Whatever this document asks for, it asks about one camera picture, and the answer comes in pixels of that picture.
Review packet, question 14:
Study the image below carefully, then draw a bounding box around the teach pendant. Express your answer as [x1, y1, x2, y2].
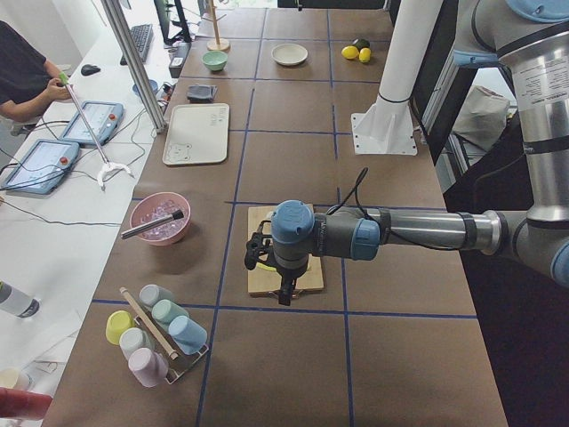
[60, 101, 124, 147]
[1, 140, 80, 196]

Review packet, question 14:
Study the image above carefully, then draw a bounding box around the white cup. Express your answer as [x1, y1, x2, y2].
[119, 327, 155, 360]

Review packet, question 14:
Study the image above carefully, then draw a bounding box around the pink cup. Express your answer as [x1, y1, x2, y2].
[128, 348, 168, 388]

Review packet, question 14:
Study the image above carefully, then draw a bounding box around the pink bowl with ice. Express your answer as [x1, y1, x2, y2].
[129, 192, 191, 246]

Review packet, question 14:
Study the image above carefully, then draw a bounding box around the blue cup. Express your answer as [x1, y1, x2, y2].
[168, 316, 207, 355]

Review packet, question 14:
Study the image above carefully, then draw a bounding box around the metal reacher grabber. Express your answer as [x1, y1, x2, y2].
[59, 72, 133, 189]

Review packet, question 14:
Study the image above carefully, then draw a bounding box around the far teach pendant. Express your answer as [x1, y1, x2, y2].
[60, 101, 124, 147]

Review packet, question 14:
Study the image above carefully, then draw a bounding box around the black box white label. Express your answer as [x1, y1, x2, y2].
[169, 43, 191, 78]

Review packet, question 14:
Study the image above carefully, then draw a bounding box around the yellow lemon left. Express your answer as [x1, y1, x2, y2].
[341, 45, 359, 60]

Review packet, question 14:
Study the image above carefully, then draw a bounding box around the paper cup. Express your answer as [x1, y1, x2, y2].
[0, 368, 20, 389]

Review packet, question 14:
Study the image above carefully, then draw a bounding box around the yellow lemon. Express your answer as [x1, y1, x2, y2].
[341, 45, 359, 60]
[358, 47, 372, 63]

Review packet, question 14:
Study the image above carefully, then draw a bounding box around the white bear tray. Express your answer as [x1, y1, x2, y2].
[163, 103, 229, 166]

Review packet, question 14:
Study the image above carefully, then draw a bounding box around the red bottle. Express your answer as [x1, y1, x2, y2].
[1, 387, 52, 421]

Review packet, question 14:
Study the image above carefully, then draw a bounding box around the mint green bowl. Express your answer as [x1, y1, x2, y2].
[202, 51, 228, 72]

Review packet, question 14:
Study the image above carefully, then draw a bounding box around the yellow lemon right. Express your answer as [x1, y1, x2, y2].
[358, 47, 372, 63]

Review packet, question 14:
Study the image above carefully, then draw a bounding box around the blue bowl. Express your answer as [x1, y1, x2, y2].
[132, 79, 158, 98]

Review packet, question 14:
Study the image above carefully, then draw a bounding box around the wooden mug stand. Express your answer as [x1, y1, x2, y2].
[207, 0, 230, 52]

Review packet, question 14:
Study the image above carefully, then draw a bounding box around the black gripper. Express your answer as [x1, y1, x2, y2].
[244, 220, 297, 306]

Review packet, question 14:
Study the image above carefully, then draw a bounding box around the black keyboard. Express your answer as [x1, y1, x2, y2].
[130, 24, 153, 63]

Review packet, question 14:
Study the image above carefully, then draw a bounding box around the bamboo cutting board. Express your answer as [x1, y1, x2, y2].
[247, 203, 326, 298]

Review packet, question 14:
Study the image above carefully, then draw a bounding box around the near teach pendant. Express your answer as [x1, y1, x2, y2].
[1, 140, 80, 196]

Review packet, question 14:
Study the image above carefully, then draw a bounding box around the green cup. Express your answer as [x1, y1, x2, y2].
[151, 299, 189, 332]

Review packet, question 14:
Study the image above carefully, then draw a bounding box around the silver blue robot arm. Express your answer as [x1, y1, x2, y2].
[244, 1, 568, 305]

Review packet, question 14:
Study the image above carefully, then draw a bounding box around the cream round plate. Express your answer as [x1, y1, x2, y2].
[271, 43, 309, 67]

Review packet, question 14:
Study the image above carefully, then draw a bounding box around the aluminium frame post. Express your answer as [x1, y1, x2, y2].
[101, 0, 167, 133]

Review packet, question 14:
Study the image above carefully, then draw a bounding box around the grey-blue cup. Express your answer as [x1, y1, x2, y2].
[139, 284, 175, 309]

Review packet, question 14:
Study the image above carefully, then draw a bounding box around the grey folded cloth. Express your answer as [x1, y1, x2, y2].
[187, 85, 218, 103]

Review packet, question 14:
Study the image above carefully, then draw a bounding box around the computer mouse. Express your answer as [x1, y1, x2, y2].
[80, 64, 100, 77]

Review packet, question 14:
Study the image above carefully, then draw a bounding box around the white post base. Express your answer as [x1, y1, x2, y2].
[351, 1, 424, 156]

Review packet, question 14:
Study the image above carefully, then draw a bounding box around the yellow cup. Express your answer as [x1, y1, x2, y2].
[105, 310, 134, 345]

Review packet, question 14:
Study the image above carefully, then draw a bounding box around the seated person black shirt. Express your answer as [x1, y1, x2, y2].
[1, 21, 70, 123]

